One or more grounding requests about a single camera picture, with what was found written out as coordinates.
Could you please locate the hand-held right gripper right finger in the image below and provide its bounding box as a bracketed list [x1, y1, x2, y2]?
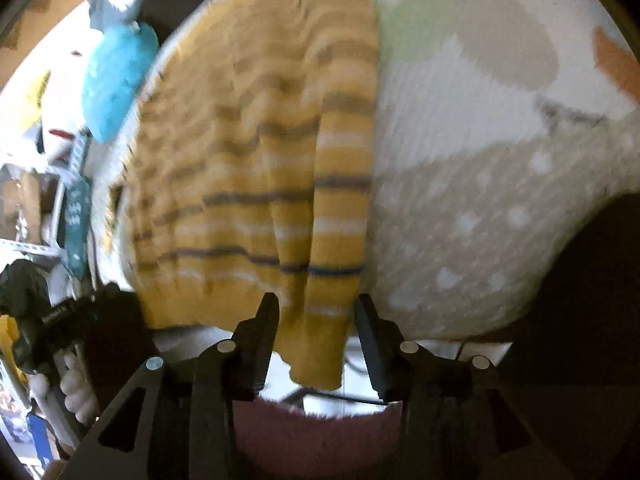
[354, 294, 576, 480]

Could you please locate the teal patterned box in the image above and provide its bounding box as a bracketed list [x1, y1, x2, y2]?
[61, 135, 95, 281]

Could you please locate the teal plush cushion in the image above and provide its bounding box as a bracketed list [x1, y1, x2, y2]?
[81, 22, 161, 145]

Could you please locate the pink cloth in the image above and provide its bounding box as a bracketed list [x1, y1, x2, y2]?
[231, 399, 404, 480]

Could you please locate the white heart patterned blanket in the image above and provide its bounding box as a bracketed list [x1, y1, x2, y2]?
[95, 0, 640, 343]

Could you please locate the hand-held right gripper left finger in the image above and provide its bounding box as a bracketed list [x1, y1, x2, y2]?
[65, 292, 281, 480]

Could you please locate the yellow striped knit sweater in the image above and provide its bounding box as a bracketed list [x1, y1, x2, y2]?
[117, 0, 379, 391]

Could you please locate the person's left hand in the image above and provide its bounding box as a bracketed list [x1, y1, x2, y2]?
[29, 347, 101, 427]

